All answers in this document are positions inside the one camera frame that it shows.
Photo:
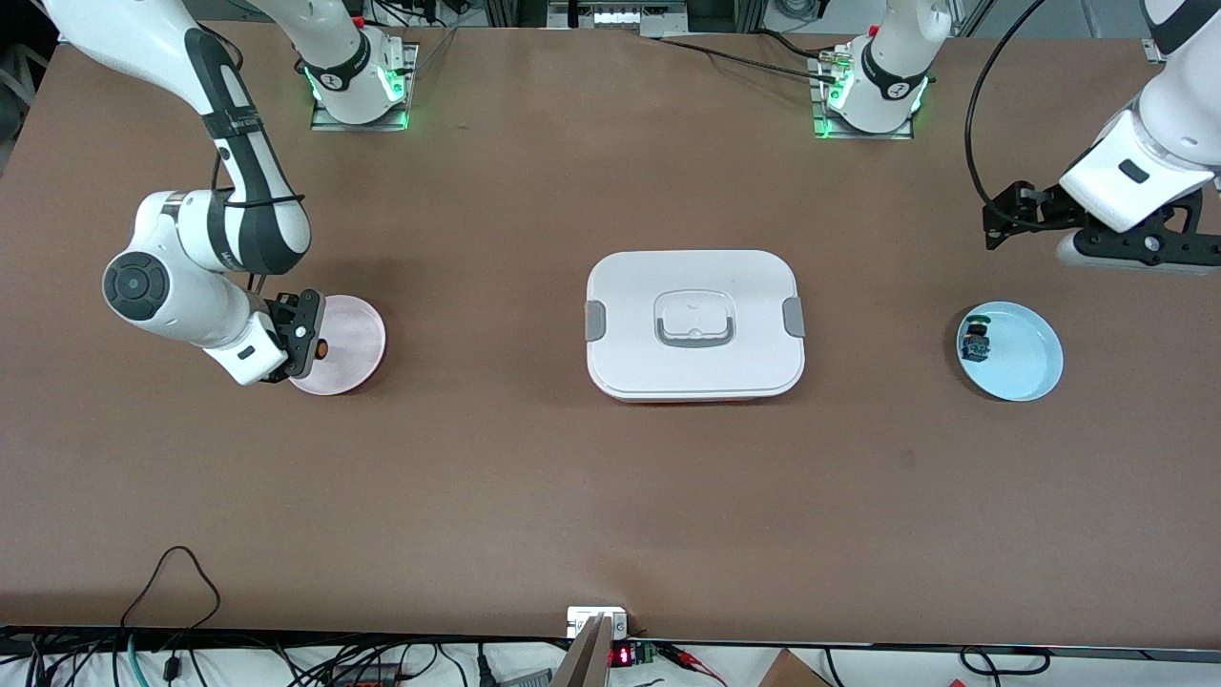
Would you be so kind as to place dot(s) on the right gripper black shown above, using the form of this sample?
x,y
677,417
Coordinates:
x,y
283,312

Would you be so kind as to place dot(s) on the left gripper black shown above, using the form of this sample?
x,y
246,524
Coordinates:
x,y
1044,206

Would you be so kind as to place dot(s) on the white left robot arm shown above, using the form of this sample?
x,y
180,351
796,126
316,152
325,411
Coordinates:
x,y
1173,134

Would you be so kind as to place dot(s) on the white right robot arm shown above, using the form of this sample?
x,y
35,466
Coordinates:
x,y
162,286

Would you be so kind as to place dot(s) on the pink round plate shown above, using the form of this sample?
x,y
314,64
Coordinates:
x,y
353,329

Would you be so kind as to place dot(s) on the light blue round plate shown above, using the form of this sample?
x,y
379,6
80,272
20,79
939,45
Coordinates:
x,y
1030,353

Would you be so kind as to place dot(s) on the black device red terminals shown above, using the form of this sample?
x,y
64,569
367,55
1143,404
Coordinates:
x,y
367,677

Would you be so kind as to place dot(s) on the white lidded container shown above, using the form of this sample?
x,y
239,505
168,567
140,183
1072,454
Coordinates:
x,y
694,363

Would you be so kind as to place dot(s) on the white socket box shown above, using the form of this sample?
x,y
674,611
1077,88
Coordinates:
x,y
584,618

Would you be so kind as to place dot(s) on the grey power adapter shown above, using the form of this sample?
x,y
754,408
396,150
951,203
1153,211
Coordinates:
x,y
525,679

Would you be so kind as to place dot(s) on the grey aluminium profile bar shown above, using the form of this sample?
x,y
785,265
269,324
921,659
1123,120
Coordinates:
x,y
587,658

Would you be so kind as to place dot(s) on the red digit display module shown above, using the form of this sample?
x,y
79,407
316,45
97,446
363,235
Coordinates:
x,y
622,655

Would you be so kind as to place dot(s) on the red test leads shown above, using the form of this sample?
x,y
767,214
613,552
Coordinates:
x,y
692,660

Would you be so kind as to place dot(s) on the brown cardboard box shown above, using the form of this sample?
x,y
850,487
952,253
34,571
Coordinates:
x,y
792,673

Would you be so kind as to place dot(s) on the green push-button switch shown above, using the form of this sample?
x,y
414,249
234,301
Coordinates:
x,y
975,342

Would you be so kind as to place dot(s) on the aluminium corner bracket rail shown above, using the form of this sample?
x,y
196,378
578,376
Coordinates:
x,y
1156,53

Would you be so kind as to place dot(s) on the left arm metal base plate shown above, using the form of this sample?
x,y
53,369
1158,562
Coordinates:
x,y
830,132

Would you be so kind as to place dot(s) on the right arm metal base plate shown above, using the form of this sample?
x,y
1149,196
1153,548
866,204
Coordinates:
x,y
329,122

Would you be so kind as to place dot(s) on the silver equipment frame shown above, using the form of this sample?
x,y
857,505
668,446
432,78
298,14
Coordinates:
x,y
620,17

